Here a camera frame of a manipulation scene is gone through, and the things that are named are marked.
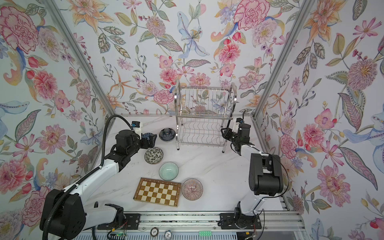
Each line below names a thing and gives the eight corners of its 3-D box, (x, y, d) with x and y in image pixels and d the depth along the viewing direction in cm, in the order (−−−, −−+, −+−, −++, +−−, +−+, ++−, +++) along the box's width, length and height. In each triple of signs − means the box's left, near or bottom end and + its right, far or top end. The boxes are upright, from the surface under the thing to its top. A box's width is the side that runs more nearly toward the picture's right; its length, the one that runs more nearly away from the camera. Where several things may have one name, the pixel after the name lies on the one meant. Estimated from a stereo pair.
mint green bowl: (158, 182, 88) (157, 179, 85) (161, 164, 95) (160, 161, 92) (178, 182, 88) (177, 179, 85) (179, 164, 95) (178, 161, 92)
